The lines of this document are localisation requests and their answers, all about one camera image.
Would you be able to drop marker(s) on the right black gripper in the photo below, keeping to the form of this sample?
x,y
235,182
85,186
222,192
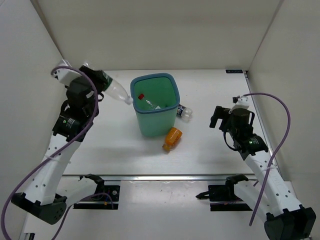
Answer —
x,y
222,113

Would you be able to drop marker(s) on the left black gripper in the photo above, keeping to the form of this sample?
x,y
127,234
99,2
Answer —
x,y
99,79

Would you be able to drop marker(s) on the clear bottle green label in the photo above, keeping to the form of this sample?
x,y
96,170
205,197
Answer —
x,y
117,91

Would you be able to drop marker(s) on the clear bottle red label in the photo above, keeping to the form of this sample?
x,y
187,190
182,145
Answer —
x,y
146,104

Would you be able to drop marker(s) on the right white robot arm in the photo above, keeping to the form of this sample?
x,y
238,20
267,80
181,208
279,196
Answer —
x,y
283,215

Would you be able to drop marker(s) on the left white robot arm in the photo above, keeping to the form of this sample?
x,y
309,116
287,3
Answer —
x,y
42,198

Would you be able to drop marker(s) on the green plastic bin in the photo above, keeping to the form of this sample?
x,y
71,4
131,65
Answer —
x,y
155,100

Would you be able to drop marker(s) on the small bottle blue label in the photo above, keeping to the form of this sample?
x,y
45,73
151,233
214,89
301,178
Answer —
x,y
184,113

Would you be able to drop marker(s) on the black label plate right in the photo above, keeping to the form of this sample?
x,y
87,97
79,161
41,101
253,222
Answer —
x,y
234,71

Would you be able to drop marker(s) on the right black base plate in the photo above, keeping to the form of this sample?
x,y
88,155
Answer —
x,y
222,197

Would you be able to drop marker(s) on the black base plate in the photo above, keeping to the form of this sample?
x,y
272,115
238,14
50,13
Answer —
x,y
222,197
102,202

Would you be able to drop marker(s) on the aluminium table edge rail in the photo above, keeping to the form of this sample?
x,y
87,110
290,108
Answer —
x,y
167,177

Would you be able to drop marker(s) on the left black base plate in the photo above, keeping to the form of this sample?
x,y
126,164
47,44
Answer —
x,y
102,202

